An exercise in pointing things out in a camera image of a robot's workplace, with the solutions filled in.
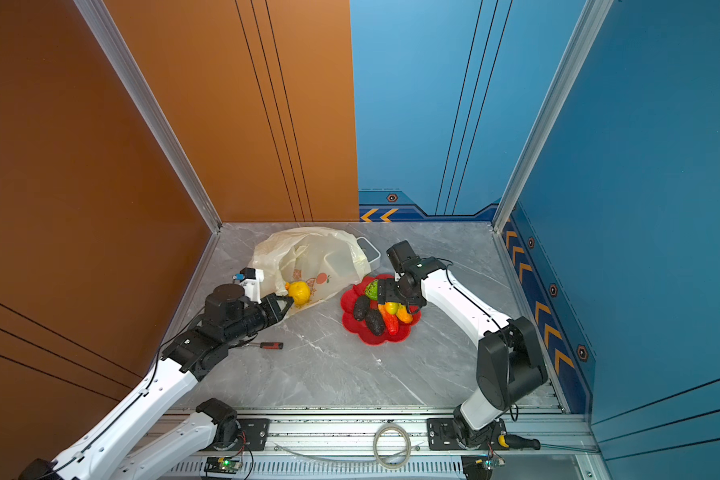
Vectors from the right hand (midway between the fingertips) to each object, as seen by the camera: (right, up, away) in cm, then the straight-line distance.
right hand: (390, 297), depth 86 cm
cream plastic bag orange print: (-21, +10, +16) cm, 29 cm away
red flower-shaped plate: (-11, -9, +5) cm, 15 cm away
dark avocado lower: (-5, -8, +2) cm, 9 cm away
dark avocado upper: (-9, -4, +5) cm, 11 cm away
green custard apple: (-6, +1, +7) cm, 9 cm away
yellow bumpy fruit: (-28, +1, +7) cm, 29 cm away
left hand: (-25, +2, -12) cm, 27 cm away
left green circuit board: (-41, -38, -15) cm, 58 cm away
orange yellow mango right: (+4, -6, +3) cm, 7 cm away
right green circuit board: (+20, -38, -16) cm, 46 cm away
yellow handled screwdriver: (+29, -32, -16) cm, 46 cm away
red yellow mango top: (0, -7, +3) cm, 8 cm away
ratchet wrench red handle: (-35, -14, +1) cm, 38 cm away
